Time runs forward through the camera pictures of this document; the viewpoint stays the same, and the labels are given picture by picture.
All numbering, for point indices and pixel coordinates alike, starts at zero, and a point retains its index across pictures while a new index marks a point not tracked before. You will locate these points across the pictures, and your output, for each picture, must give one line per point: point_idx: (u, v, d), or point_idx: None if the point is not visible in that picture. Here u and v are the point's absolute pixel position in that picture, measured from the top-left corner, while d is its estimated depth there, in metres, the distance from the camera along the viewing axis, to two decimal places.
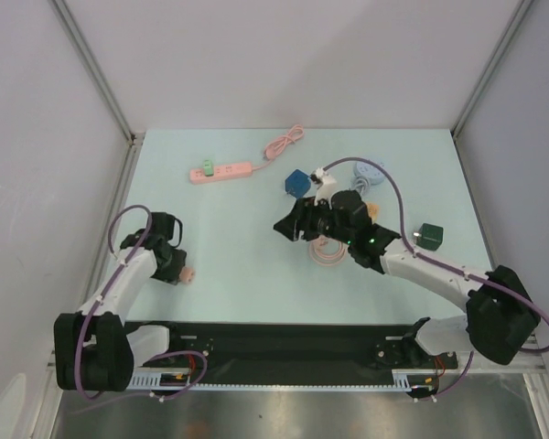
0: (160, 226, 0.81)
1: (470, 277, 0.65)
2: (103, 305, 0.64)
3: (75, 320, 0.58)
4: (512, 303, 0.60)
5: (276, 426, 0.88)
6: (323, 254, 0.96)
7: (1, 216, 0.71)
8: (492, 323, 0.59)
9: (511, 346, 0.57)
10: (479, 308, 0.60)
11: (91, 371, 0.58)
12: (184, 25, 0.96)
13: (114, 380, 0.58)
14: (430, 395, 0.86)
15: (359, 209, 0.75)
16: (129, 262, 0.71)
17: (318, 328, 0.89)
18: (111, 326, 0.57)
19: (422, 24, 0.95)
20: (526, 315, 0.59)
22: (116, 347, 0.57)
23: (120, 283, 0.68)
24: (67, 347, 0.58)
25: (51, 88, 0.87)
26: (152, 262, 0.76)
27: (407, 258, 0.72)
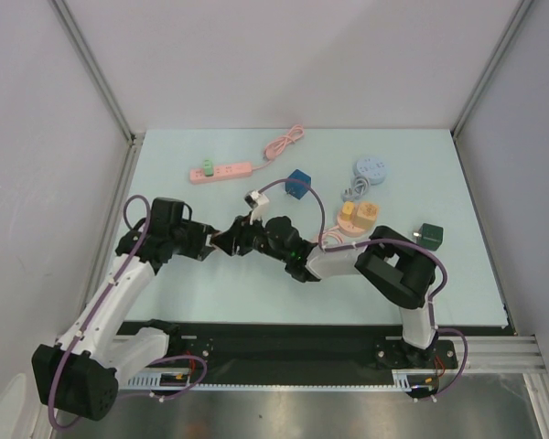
0: (164, 219, 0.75)
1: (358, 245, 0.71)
2: (83, 340, 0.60)
3: (52, 357, 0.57)
4: (401, 251, 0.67)
5: (276, 426, 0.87)
6: None
7: (2, 216, 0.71)
8: (389, 276, 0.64)
9: (414, 290, 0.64)
10: (373, 271, 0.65)
11: (69, 402, 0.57)
12: (183, 24, 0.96)
13: (91, 412, 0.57)
14: (430, 395, 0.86)
15: (292, 236, 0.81)
16: (118, 281, 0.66)
17: (315, 328, 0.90)
18: (87, 369, 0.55)
19: (422, 24, 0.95)
20: (414, 255, 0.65)
22: (92, 383, 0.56)
23: (102, 315, 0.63)
24: (46, 380, 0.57)
25: (51, 87, 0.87)
26: (148, 271, 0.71)
27: (320, 254, 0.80)
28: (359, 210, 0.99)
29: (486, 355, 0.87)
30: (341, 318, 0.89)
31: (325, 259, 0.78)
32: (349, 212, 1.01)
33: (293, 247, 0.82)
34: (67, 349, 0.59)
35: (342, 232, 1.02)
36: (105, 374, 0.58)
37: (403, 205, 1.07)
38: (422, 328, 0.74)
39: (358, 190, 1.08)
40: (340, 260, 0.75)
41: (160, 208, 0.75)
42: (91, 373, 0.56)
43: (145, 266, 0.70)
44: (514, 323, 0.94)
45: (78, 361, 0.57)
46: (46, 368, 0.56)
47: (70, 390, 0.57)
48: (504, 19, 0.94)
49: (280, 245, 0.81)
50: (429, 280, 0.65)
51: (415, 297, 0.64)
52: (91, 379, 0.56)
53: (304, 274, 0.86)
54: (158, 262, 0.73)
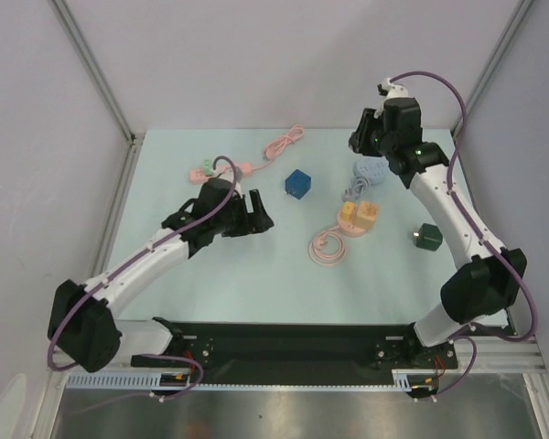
0: (210, 205, 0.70)
1: (485, 243, 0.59)
2: (105, 288, 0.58)
3: (74, 294, 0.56)
4: (500, 278, 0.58)
5: (276, 425, 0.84)
6: (323, 254, 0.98)
7: (2, 216, 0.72)
8: (474, 294, 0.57)
9: (474, 313, 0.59)
10: (473, 280, 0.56)
11: (69, 347, 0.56)
12: (183, 25, 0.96)
13: (88, 361, 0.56)
14: (430, 396, 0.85)
15: (409, 109, 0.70)
16: (157, 249, 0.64)
17: (317, 329, 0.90)
18: (99, 316, 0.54)
19: (422, 24, 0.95)
20: (505, 296, 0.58)
22: (100, 332, 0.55)
23: (132, 273, 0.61)
24: (59, 314, 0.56)
25: (51, 87, 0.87)
26: (183, 253, 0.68)
27: (441, 191, 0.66)
28: (359, 210, 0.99)
29: (486, 356, 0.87)
30: (341, 319, 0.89)
31: (437, 197, 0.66)
32: (349, 213, 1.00)
33: (406, 130, 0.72)
34: (89, 291, 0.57)
35: (342, 232, 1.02)
36: (112, 329, 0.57)
37: (403, 204, 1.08)
38: (436, 333, 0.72)
39: (359, 190, 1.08)
40: (457, 223, 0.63)
41: (209, 193, 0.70)
42: (102, 323, 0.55)
43: (183, 248, 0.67)
44: (514, 323, 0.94)
45: (93, 306, 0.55)
46: (64, 302, 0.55)
47: (77, 335, 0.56)
48: (504, 19, 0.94)
49: (392, 122, 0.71)
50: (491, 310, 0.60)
51: (462, 315, 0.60)
52: (100, 327, 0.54)
53: (407, 172, 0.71)
54: (198, 246, 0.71)
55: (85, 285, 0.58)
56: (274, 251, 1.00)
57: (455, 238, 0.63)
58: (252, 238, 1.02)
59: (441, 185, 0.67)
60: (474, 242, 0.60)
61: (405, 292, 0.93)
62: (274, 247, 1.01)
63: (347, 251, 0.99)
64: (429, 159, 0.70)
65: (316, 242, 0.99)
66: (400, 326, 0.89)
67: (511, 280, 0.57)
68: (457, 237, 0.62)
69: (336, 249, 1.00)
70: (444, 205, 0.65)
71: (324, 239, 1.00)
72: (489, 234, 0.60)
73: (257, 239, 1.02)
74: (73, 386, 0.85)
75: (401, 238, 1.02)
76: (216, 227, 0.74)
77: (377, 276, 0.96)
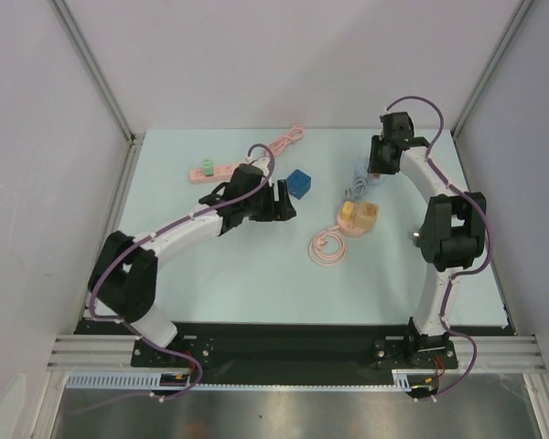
0: (242, 187, 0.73)
1: (451, 189, 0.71)
2: (152, 242, 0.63)
3: (123, 242, 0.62)
4: (468, 222, 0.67)
5: (276, 425, 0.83)
6: (323, 254, 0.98)
7: (2, 216, 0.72)
8: (442, 225, 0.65)
9: (446, 255, 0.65)
10: (437, 209, 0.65)
11: (109, 294, 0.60)
12: (183, 25, 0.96)
13: (125, 310, 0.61)
14: (430, 396, 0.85)
15: (401, 114, 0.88)
16: (196, 218, 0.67)
17: (317, 329, 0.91)
18: (146, 262, 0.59)
19: (422, 24, 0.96)
20: (474, 239, 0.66)
22: (143, 280, 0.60)
23: (177, 233, 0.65)
24: (107, 259, 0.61)
25: (51, 87, 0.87)
26: (216, 230, 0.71)
27: (421, 159, 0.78)
28: (359, 210, 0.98)
29: (486, 356, 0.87)
30: (339, 319, 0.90)
31: (419, 162, 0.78)
32: (349, 209, 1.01)
33: (399, 131, 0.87)
34: (137, 241, 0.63)
35: (342, 232, 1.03)
36: (151, 283, 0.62)
37: (403, 204, 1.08)
38: (429, 308, 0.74)
39: (358, 190, 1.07)
40: (430, 179, 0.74)
41: (242, 176, 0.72)
42: (147, 271, 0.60)
43: (218, 222, 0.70)
44: (514, 323, 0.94)
45: (139, 255, 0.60)
46: (114, 248, 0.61)
47: (120, 283, 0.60)
48: (504, 18, 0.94)
49: (387, 126, 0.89)
50: (463, 259, 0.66)
51: (438, 257, 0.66)
52: (145, 274, 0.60)
53: (397, 157, 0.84)
54: (229, 226, 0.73)
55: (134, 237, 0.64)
56: (274, 251, 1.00)
57: (431, 193, 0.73)
58: (252, 238, 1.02)
59: (421, 156, 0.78)
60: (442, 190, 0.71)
61: (404, 292, 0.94)
62: (274, 248, 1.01)
63: (347, 251, 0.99)
64: (414, 144, 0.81)
65: (316, 241, 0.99)
66: (400, 326, 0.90)
67: (476, 218, 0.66)
68: (431, 188, 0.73)
69: (337, 249, 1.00)
70: (421, 170, 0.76)
71: (323, 239, 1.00)
72: (454, 182, 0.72)
73: (257, 239, 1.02)
74: (73, 385, 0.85)
75: (401, 238, 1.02)
76: (245, 209, 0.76)
77: (377, 276, 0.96)
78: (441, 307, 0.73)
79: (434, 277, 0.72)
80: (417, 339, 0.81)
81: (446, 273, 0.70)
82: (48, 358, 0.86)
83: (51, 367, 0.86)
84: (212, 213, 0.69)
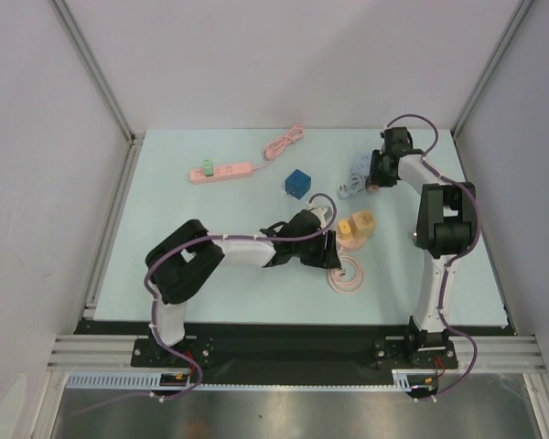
0: (297, 231, 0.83)
1: (444, 179, 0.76)
2: (220, 242, 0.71)
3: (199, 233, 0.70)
4: (461, 211, 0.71)
5: (276, 426, 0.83)
6: (345, 283, 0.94)
7: (1, 216, 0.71)
8: (435, 211, 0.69)
9: (438, 240, 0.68)
10: (429, 196, 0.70)
11: (165, 271, 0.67)
12: (183, 25, 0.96)
13: (169, 293, 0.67)
14: (430, 396, 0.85)
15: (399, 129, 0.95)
16: (258, 241, 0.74)
17: (318, 329, 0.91)
18: (210, 261, 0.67)
19: (421, 24, 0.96)
20: (467, 225, 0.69)
22: (198, 273, 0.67)
23: (242, 245, 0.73)
24: (179, 238, 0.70)
25: (50, 86, 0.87)
26: (265, 260, 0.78)
27: (416, 159, 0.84)
28: (359, 224, 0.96)
29: (486, 356, 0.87)
30: (339, 318, 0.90)
31: (413, 163, 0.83)
32: (348, 228, 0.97)
33: (399, 144, 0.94)
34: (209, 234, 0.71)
35: (348, 251, 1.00)
36: (200, 281, 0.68)
37: (402, 204, 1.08)
38: (427, 300, 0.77)
39: (353, 187, 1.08)
40: (424, 174, 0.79)
41: (301, 221, 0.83)
42: (209, 266, 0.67)
43: (269, 254, 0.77)
44: (514, 324, 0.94)
45: (208, 250, 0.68)
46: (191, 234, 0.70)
47: (179, 265, 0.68)
48: (504, 19, 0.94)
49: (387, 140, 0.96)
50: (456, 245, 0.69)
51: (431, 243, 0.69)
52: (203, 270, 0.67)
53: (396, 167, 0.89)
54: (274, 261, 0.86)
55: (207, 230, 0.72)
56: None
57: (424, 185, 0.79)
58: None
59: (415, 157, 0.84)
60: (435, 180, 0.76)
61: (404, 292, 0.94)
62: None
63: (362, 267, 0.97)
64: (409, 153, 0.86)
65: (333, 274, 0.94)
66: (400, 326, 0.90)
67: (468, 205, 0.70)
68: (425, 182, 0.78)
69: (354, 272, 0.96)
70: (414, 168, 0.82)
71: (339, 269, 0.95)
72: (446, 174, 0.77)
73: None
74: (73, 385, 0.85)
75: (401, 238, 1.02)
76: (295, 251, 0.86)
77: (376, 277, 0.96)
78: (439, 298, 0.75)
79: (432, 265, 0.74)
80: (417, 338, 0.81)
81: (442, 262, 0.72)
82: (48, 358, 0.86)
83: (51, 367, 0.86)
84: (269, 244, 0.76)
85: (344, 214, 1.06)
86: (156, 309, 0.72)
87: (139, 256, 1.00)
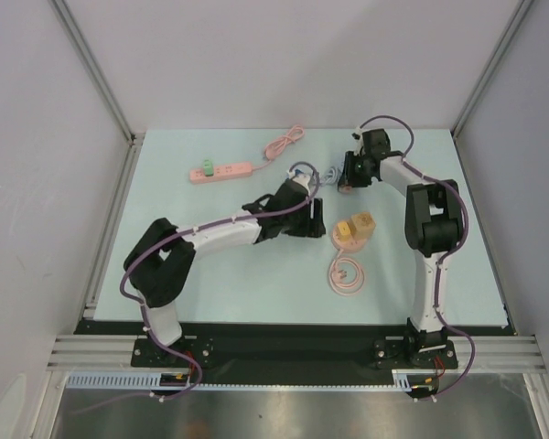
0: (285, 203, 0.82)
1: (425, 177, 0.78)
2: (193, 235, 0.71)
3: (167, 231, 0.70)
4: (446, 208, 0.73)
5: (276, 425, 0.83)
6: (346, 286, 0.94)
7: (2, 215, 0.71)
8: (421, 210, 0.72)
9: (427, 239, 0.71)
10: (414, 197, 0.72)
11: (142, 275, 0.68)
12: (183, 24, 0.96)
13: (151, 295, 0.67)
14: (430, 395, 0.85)
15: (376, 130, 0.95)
16: (238, 221, 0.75)
17: (321, 329, 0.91)
18: (183, 257, 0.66)
19: (422, 24, 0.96)
20: (453, 220, 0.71)
22: (174, 273, 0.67)
23: (217, 231, 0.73)
24: (150, 240, 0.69)
25: (50, 86, 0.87)
26: (253, 237, 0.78)
27: (394, 161, 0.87)
28: (359, 226, 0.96)
29: (486, 356, 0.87)
30: (339, 318, 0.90)
31: (392, 165, 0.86)
32: (347, 230, 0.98)
33: (378, 146, 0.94)
34: (179, 231, 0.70)
35: (348, 253, 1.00)
36: (179, 278, 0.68)
37: (402, 205, 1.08)
38: (423, 300, 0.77)
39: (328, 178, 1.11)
40: (405, 175, 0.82)
41: (288, 193, 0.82)
42: (181, 263, 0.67)
43: (254, 231, 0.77)
44: (514, 323, 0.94)
45: (178, 247, 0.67)
46: (159, 233, 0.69)
47: (154, 268, 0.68)
48: (504, 19, 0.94)
49: (367, 143, 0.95)
50: (444, 241, 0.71)
51: (421, 243, 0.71)
52: (178, 267, 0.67)
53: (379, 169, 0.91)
54: (264, 237, 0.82)
55: (177, 228, 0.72)
56: (274, 251, 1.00)
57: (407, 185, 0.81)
58: None
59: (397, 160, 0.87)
60: (417, 180, 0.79)
61: (403, 292, 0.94)
62: (274, 248, 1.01)
63: (363, 268, 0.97)
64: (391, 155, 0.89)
65: (333, 277, 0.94)
66: (400, 326, 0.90)
67: (452, 202, 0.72)
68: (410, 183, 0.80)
69: (355, 274, 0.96)
70: (396, 170, 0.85)
71: (339, 272, 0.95)
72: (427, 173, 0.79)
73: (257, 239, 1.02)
74: (73, 385, 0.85)
75: (401, 239, 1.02)
76: (284, 223, 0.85)
77: (376, 277, 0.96)
78: (434, 297, 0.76)
79: (423, 262, 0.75)
80: (417, 339, 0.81)
81: (434, 260, 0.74)
82: (48, 358, 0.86)
83: (51, 367, 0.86)
84: (253, 220, 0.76)
85: (344, 214, 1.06)
86: (146, 311, 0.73)
87: None
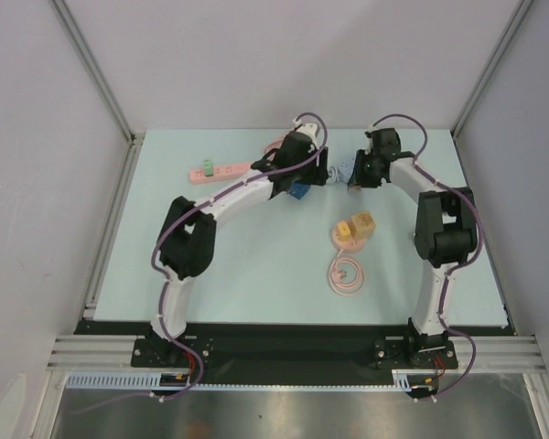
0: (292, 157, 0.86)
1: (439, 185, 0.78)
2: (211, 207, 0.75)
3: (187, 206, 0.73)
4: (460, 219, 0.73)
5: (276, 425, 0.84)
6: (346, 285, 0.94)
7: (1, 216, 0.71)
8: (435, 219, 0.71)
9: (440, 248, 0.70)
10: (428, 204, 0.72)
11: (171, 250, 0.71)
12: (183, 24, 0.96)
13: (185, 265, 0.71)
14: (430, 395, 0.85)
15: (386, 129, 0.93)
16: (251, 183, 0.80)
17: (322, 329, 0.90)
18: (207, 226, 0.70)
19: (421, 24, 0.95)
20: (467, 233, 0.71)
22: (200, 241, 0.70)
23: (231, 198, 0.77)
24: (174, 218, 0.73)
25: (50, 86, 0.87)
26: (268, 192, 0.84)
27: (407, 165, 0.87)
28: (359, 226, 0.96)
29: (487, 356, 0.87)
30: (339, 319, 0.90)
31: (406, 168, 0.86)
32: (347, 230, 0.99)
33: (388, 146, 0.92)
34: (198, 206, 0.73)
35: (349, 254, 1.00)
36: (207, 247, 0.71)
37: (402, 205, 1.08)
38: (427, 305, 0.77)
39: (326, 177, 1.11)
40: (418, 180, 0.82)
41: (293, 145, 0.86)
42: (208, 232, 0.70)
43: (269, 187, 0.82)
44: (514, 323, 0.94)
45: (201, 219, 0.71)
46: (180, 209, 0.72)
47: (183, 241, 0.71)
48: (504, 19, 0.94)
49: (376, 142, 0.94)
50: (457, 251, 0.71)
51: (434, 251, 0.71)
52: (203, 236, 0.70)
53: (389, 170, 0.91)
54: (278, 190, 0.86)
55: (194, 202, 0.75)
56: (274, 251, 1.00)
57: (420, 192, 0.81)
58: (252, 239, 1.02)
59: (409, 165, 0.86)
60: (430, 187, 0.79)
61: (404, 292, 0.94)
62: (274, 248, 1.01)
63: (363, 268, 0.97)
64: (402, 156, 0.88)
65: (333, 277, 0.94)
66: (400, 326, 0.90)
67: (466, 212, 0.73)
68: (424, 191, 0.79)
69: (355, 274, 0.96)
70: (409, 175, 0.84)
71: (339, 272, 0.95)
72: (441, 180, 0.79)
73: (257, 239, 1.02)
74: (73, 385, 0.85)
75: (401, 238, 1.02)
76: (294, 175, 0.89)
77: (376, 277, 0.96)
78: (439, 304, 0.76)
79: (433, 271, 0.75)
80: (417, 339, 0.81)
81: (443, 270, 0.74)
82: (48, 358, 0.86)
83: (51, 367, 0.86)
84: (264, 179, 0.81)
85: (344, 214, 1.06)
86: (166, 290, 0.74)
87: (139, 256, 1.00)
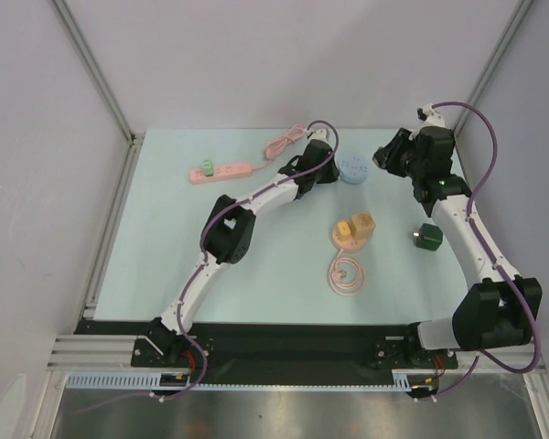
0: (313, 161, 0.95)
1: (497, 267, 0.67)
2: (250, 204, 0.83)
3: (230, 202, 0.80)
4: (514, 310, 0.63)
5: (276, 426, 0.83)
6: (343, 285, 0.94)
7: (2, 215, 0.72)
8: (485, 316, 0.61)
9: (482, 344, 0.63)
10: (482, 302, 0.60)
11: (214, 239, 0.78)
12: (183, 25, 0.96)
13: (225, 254, 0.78)
14: (430, 395, 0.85)
15: (443, 141, 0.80)
16: (280, 186, 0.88)
17: (323, 329, 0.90)
18: (248, 220, 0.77)
19: (422, 24, 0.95)
20: (520, 329, 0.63)
22: (241, 234, 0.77)
23: (267, 198, 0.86)
24: (217, 210, 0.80)
25: (51, 86, 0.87)
26: (291, 196, 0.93)
27: (459, 217, 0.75)
28: (359, 230, 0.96)
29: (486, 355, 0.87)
30: (339, 319, 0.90)
31: (458, 225, 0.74)
32: (347, 230, 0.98)
33: (436, 161, 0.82)
34: (239, 203, 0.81)
35: (349, 254, 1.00)
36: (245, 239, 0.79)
37: (402, 206, 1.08)
38: (437, 339, 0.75)
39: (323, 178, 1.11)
40: (473, 250, 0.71)
41: (316, 151, 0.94)
42: (248, 227, 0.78)
43: (294, 189, 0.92)
44: None
45: (243, 214, 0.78)
46: (223, 205, 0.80)
47: (225, 232, 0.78)
48: (505, 19, 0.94)
49: (426, 148, 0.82)
50: (501, 345, 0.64)
51: (475, 345, 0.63)
52: (243, 230, 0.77)
53: (429, 201, 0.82)
54: (301, 192, 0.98)
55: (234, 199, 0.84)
56: (274, 251, 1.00)
57: (471, 263, 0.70)
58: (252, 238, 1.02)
59: (459, 212, 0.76)
60: (487, 269, 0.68)
61: (405, 293, 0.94)
62: (274, 247, 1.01)
63: (362, 267, 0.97)
64: (450, 190, 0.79)
65: (333, 277, 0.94)
66: (400, 326, 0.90)
67: (524, 315, 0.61)
68: (472, 261, 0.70)
69: (355, 274, 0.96)
70: (462, 235, 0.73)
71: (339, 272, 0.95)
72: (501, 261, 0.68)
73: (256, 239, 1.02)
74: (73, 385, 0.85)
75: (401, 239, 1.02)
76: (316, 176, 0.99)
77: (377, 277, 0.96)
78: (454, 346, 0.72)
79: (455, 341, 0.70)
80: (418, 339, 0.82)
81: None
82: (48, 358, 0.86)
83: (51, 367, 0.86)
84: (291, 183, 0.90)
85: (344, 214, 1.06)
86: (197, 274, 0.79)
87: (139, 256, 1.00)
